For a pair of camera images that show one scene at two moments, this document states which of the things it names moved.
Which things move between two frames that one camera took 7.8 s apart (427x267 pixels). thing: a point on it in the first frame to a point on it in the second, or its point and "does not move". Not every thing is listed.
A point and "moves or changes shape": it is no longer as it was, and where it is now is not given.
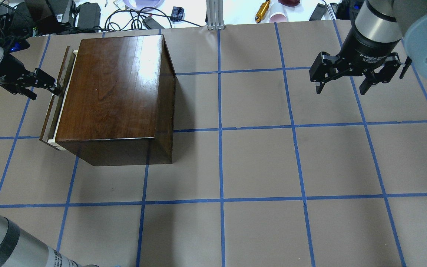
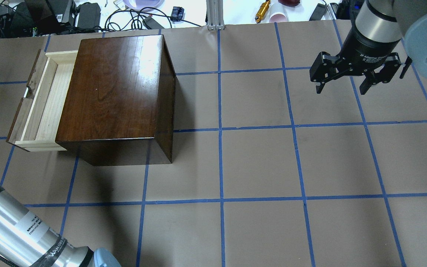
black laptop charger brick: x=89 y=16 does not move
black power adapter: x=318 y=12 does not move
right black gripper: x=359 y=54 does not move
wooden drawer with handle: x=66 y=67 moves or changes shape
